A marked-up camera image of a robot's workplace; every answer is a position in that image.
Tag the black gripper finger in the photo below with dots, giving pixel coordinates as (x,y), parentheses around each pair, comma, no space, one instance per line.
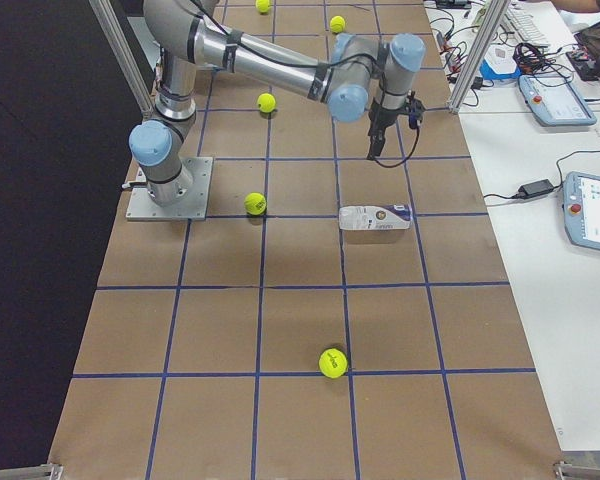
(377,141)

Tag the blue white box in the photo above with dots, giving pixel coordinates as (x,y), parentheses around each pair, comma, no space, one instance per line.
(499,64)

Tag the tennis ball far right end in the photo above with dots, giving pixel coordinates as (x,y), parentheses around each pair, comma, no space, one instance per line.
(333,363)

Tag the teach pendant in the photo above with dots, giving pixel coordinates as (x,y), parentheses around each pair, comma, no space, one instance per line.
(554,101)
(581,207)

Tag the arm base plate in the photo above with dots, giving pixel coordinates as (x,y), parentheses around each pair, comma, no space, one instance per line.
(186,197)

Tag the aluminium frame post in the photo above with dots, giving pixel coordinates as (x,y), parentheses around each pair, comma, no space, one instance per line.
(491,21)

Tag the tennis ball far left back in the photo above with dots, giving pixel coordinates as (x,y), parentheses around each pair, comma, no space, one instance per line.
(262,6)

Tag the teach pendant far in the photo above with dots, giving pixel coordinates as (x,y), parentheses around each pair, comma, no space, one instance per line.
(554,101)

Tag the tennis ball table centre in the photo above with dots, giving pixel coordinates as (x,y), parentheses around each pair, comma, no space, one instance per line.
(266,103)

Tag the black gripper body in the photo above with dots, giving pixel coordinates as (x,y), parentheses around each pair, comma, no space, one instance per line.
(383,117)

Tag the teach pendant near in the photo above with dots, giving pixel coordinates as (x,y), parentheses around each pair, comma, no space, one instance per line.
(581,207)

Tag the black power adapter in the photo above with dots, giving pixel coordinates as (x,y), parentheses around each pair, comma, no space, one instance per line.
(535,189)

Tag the tennis ball far left front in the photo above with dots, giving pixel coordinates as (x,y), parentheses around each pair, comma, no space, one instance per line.
(337,24)

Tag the tennis ball near base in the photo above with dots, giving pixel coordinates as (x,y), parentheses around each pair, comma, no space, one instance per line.
(255,203)

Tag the white blue tennis ball can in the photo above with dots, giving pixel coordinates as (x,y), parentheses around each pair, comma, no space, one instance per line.
(374,218)

